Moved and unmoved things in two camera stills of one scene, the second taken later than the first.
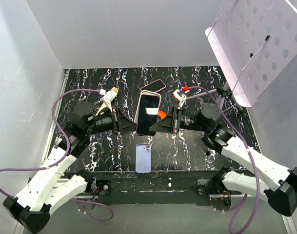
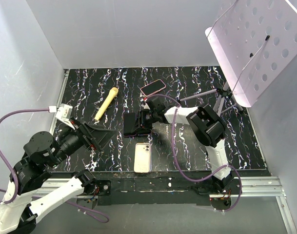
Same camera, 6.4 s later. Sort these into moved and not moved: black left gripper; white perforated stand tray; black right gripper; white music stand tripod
Moved: black right gripper; black left gripper
Not moved: white perforated stand tray; white music stand tripod
